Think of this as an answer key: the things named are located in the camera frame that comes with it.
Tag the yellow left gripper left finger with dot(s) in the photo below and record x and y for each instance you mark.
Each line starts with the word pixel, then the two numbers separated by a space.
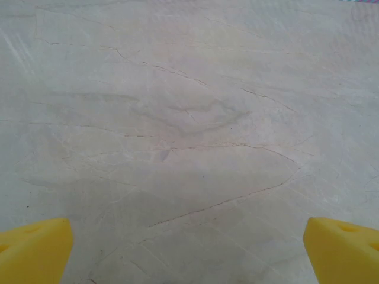
pixel 32 254

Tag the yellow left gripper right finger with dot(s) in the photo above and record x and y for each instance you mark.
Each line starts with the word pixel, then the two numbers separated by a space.
pixel 343 254

